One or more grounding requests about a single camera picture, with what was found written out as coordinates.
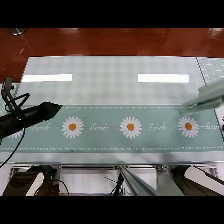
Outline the silver frame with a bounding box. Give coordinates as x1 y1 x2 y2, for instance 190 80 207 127
0 161 224 197

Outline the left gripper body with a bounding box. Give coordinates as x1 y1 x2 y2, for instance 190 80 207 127
31 101 64 124

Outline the pale green shirt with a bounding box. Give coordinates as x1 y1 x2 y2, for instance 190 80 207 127
181 78 224 116

